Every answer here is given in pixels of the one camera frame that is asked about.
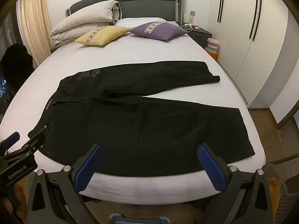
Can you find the grey mesh basket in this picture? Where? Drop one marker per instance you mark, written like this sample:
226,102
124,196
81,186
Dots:
279,186

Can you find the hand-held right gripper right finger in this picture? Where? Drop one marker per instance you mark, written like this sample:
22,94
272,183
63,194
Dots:
211,170

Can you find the striped white bucket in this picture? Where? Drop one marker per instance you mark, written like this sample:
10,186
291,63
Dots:
213,45

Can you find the white pillow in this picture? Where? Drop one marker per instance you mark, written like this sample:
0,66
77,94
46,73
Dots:
140,21

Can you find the bed with white sheet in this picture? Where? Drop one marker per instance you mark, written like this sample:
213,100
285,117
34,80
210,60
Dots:
140,49

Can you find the beige curtain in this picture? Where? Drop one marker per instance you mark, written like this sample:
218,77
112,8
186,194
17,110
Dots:
35,21

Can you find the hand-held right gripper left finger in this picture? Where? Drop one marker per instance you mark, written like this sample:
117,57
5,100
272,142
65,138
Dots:
88,165

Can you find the dark grey nightstand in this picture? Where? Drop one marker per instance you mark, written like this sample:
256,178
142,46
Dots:
198,34

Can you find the wall socket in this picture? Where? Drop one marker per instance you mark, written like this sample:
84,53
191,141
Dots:
192,12

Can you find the white wardrobe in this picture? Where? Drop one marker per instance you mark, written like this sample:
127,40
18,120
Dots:
252,39

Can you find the black hanging garment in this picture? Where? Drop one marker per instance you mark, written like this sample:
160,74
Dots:
16,63

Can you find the grey padded headboard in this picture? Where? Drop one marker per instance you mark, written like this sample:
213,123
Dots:
144,3

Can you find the yellow cushion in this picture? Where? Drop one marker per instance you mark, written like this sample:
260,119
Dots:
102,35

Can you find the white pillows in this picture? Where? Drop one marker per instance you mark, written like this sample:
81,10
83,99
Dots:
86,19

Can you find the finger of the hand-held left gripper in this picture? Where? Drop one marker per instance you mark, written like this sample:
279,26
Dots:
11,138
37,136

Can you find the black pants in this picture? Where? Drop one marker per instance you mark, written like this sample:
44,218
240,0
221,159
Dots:
144,126

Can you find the purple cushion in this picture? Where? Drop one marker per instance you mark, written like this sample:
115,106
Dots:
158,30

